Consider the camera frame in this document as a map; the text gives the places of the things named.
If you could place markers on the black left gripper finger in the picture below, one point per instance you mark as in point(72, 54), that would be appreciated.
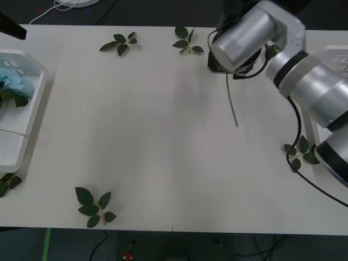
point(12, 26)

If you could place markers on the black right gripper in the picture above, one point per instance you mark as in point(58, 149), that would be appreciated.
point(213, 65)

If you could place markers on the red rose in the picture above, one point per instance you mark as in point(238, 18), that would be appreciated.
point(232, 106)

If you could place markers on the silver and black right arm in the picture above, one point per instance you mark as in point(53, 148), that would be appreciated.
point(299, 70)

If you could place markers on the dark robot base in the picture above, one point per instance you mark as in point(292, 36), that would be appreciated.
point(176, 247)

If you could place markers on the pale blue flower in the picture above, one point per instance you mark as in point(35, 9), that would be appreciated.
point(16, 84)

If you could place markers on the small green leaf twig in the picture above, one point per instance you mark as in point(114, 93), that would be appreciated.
point(270, 53)

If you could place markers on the white round base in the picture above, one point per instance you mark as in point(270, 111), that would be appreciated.
point(79, 2)

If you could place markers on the shallow white box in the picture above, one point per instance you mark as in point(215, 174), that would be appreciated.
point(30, 122)
point(337, 58)

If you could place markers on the red button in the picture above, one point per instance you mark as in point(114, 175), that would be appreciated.
point(127, 256)

